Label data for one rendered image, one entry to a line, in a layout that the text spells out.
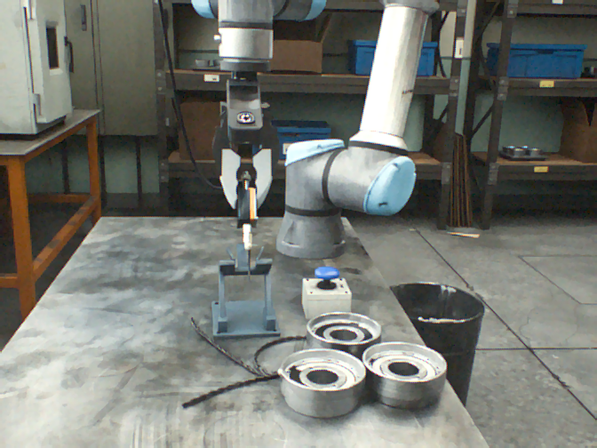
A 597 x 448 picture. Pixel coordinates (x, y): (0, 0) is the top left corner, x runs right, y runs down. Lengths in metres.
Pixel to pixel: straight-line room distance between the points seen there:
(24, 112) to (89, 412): 2.22
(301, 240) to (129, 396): 0.59
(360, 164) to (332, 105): 3.61
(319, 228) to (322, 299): 0.32
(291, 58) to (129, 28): 1.08
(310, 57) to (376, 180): 3.08
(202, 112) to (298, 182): 2.97
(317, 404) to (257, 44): 0.48
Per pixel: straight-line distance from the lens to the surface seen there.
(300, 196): 1.33
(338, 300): 1.05
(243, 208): 0.96
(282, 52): 4.25
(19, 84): 2.96
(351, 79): 4.25
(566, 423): 2.52
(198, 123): 4.29
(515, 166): 4.65
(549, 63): 4.75
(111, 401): 0.87
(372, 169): 1.24
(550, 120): 5.35
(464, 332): 2.09
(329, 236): 1.34
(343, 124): 4.88
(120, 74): 4.60
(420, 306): 2.36
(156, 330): 1.04
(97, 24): 4.62
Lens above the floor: 1.23
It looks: 16 degrees down
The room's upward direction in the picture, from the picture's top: 2 degrees clockwise
